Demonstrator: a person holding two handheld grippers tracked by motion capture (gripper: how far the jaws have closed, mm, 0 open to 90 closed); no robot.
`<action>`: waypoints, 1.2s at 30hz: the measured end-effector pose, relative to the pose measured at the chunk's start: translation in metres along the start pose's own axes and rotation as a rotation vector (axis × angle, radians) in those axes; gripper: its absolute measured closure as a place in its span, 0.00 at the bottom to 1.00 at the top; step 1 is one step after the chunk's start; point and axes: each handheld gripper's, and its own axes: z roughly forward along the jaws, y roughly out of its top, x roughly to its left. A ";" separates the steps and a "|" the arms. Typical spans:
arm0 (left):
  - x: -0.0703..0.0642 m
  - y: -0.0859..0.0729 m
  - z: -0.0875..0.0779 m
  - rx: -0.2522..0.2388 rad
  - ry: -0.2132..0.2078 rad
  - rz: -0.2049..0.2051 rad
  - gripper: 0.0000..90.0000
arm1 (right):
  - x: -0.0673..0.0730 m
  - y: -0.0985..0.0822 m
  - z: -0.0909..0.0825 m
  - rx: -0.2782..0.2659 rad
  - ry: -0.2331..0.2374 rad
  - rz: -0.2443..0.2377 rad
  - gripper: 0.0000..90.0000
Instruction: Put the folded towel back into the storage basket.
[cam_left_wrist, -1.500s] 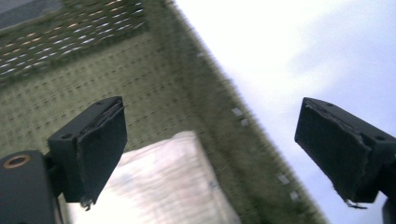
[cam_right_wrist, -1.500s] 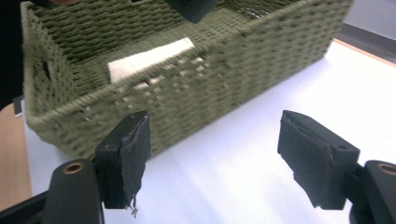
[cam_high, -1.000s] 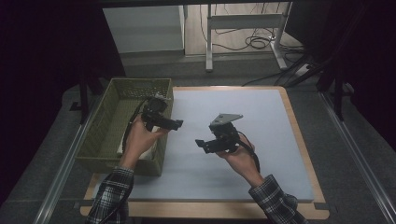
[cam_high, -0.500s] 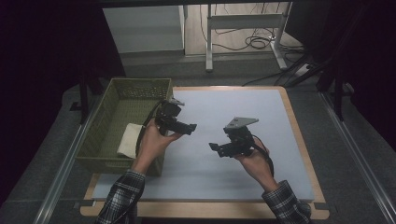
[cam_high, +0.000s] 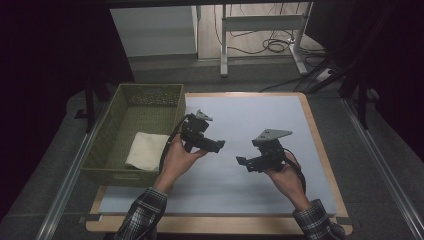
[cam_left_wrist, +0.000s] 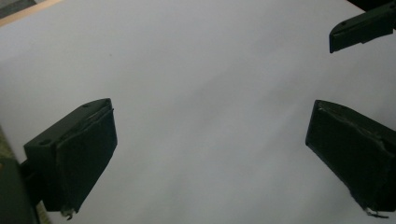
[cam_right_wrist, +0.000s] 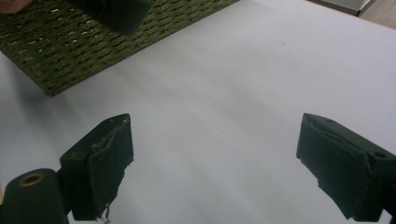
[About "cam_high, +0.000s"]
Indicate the black stand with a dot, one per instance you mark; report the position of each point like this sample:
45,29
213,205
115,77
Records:
361,100
90,106

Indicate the grey cabinet panel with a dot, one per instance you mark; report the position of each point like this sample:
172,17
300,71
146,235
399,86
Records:
153,31

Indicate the cream cartoon print cloth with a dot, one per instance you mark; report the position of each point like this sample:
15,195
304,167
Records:
146,150

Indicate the white power strip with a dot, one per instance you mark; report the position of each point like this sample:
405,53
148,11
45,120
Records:
324,74

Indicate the green plastic basket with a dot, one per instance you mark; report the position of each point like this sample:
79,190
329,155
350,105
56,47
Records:
113,126

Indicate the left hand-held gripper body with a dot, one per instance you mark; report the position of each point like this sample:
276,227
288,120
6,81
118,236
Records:
195,128

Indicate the metal floor rail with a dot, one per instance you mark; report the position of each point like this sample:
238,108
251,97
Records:
66,186
386,173

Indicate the person's right hand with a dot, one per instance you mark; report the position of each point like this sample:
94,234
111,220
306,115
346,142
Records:
290,183

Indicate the white metal desk frame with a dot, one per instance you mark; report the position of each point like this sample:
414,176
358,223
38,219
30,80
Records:
263,22

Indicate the person's left hand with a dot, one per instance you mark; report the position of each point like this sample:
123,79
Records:
175,163

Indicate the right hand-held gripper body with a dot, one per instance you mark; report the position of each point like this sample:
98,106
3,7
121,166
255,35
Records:
271,151

